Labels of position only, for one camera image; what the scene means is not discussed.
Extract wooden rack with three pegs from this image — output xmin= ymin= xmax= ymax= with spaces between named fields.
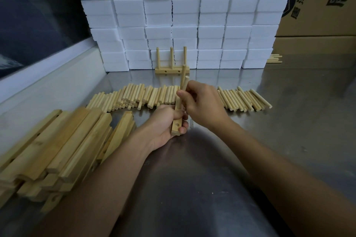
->
xmin=155 ymin=46 xmax=190 ymax=74

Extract dark window pane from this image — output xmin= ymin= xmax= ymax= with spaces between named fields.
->
xmin=0 ymin=0 xmax=93 ymax=79

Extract person's right hand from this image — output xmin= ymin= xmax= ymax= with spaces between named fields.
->
xmin=176 ymin=80 xmax=233 ymax=132

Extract row of wooden dowels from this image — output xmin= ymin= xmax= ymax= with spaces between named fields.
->
xmin=86 ymin=83 xmax=273 ymax=113

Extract wooden base bar with holes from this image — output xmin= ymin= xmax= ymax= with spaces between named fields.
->
xmin=170 ymin=95 xmax=184 ymax=136

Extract stack of white foam blocks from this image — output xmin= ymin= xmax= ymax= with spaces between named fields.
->
xmin=70 ymin=0 xmax=299 ymax=72

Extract plain cardboard box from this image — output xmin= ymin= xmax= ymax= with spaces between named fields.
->
xmin=271 ymin=36 xmax=356 ymax=56

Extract person's left forearm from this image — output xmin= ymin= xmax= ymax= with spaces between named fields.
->
xmin=31 ymin=130 xmax=156 ymax=237

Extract pile of wooden bars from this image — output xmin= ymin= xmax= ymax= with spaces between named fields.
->
xmin=0 ymin=107 xmax=137 ymax=213

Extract person's left hand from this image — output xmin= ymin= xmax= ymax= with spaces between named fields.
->
xmin=140 ymin=105 xmax=189 ymax=152

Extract white window ledge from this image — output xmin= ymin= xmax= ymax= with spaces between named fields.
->
xmin=0 ymin=37 xmax=108 ymax=148

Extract person's right forearm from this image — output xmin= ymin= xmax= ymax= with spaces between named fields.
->
xmin=210 ymin=119 xmax=356 ymax=237

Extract large printed cardboard box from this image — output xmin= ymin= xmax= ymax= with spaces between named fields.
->
xmin=275 ymin=0 xmax=356 ymax=37

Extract small bundle of wooden sticks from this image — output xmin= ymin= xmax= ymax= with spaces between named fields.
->
xmin=266 ymin=54 xmax=283 ymax=64

